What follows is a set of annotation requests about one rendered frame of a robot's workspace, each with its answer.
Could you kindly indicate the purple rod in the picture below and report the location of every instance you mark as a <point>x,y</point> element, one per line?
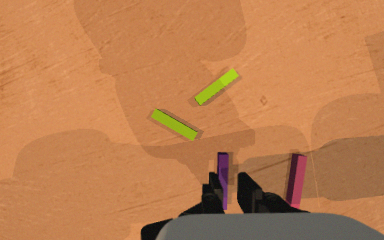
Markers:
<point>222,172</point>

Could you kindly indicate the pink rod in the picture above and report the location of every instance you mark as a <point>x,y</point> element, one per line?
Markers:
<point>296,179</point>

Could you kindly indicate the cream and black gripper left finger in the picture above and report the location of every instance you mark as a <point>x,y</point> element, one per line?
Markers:
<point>211,203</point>

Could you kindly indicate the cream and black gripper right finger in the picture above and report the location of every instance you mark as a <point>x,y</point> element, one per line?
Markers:
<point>252,199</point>

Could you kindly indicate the lime green rod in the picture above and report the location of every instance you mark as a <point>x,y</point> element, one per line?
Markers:
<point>174,124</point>
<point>216,87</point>

